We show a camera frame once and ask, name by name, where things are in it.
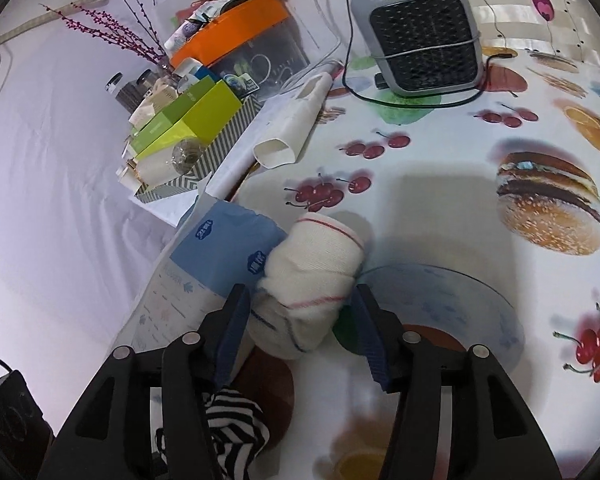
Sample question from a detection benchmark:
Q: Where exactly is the grey chevron box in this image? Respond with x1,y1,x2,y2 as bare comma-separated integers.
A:
134,96,262,204

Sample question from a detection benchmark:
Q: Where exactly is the purple branch decoration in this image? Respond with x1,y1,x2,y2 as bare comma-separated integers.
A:
42,0,174,74

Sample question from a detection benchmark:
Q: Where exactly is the fruit print tablecloth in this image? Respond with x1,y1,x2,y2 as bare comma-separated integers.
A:
144,0,600,480

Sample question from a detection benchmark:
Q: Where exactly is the orange storage box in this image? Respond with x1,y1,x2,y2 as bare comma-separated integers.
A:
170,0,290,67

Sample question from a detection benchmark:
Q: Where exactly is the black bag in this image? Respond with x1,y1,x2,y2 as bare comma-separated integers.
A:
0,359,55,479

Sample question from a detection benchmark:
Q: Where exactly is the blue white paper bag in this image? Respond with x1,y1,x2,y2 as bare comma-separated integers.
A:
112,194,286,352

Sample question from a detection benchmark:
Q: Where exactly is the translucent plastic lid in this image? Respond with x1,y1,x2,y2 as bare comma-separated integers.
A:
358,263,526,372

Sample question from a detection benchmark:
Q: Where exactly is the lime green carton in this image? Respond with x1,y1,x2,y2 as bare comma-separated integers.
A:
126,76,242,160

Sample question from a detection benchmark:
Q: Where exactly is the white red-striped sock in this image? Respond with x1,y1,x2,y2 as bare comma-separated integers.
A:
247,212,365,360

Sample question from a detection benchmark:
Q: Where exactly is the black white striped sock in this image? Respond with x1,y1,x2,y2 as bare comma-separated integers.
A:
202,388,271,479

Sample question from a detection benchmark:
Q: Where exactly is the small grey fan heater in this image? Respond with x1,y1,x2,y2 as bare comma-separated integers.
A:
350,0,483,98

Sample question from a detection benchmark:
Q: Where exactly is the black heater cable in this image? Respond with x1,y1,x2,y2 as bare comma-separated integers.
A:
340,0,519,110

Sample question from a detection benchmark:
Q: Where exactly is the rolled white paper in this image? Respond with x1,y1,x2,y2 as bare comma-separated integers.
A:
252,61,343,169

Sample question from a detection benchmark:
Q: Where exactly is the heart-patterned cream curtain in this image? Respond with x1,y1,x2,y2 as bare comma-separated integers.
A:
469,0,600,68

